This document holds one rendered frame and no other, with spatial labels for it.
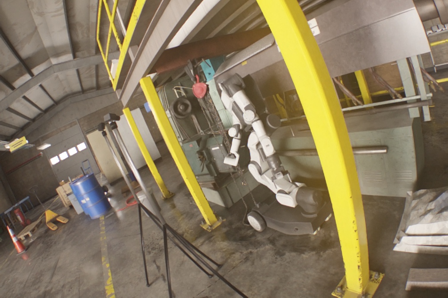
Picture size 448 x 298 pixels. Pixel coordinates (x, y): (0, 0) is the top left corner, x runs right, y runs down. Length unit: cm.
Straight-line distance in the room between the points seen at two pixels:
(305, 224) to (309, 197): 20
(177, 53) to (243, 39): 90
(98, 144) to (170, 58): 623
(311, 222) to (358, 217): 75
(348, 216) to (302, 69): 59
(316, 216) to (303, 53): 126
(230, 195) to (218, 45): 172
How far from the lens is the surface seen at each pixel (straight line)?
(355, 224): 98
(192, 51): 233
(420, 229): 142
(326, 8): 337
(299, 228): 176
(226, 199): 264
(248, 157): 263
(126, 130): 807
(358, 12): 165
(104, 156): 809
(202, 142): 253
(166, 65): 217
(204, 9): 186
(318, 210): 174
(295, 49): 74
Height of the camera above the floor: 122
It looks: 8 degrees down
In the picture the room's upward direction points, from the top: 23 degrees counter-clockwise
